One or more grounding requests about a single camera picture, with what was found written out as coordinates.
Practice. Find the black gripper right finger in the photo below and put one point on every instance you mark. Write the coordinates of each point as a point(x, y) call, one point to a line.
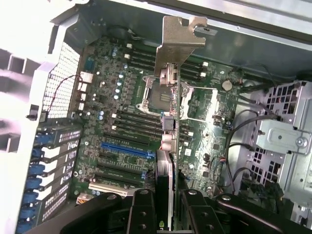
point(202, 214)

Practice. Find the perforated metal disk bay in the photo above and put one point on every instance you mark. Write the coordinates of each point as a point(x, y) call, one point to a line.
point(285, 136)

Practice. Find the silver coin battery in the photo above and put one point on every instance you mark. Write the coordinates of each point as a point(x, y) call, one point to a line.
point(227, 85)

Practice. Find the green motherboard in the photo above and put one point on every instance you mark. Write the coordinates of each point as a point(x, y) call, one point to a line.
point(207, 136)

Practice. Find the blue expansion slot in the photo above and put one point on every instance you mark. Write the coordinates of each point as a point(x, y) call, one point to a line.
point(126, 149)

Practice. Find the CPU socket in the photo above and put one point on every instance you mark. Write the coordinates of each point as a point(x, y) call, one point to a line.
point(153, 97)

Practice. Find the short black expansion slot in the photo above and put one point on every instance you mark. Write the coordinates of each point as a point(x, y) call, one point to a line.
point(105, 156)

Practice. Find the white expansion slot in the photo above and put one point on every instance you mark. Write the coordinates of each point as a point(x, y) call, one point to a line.
point(107, 189)

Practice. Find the black open PC case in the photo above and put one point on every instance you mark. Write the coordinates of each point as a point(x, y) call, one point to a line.
point(243, 31)

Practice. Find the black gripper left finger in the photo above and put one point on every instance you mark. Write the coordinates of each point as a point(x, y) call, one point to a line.
point(142, 214)

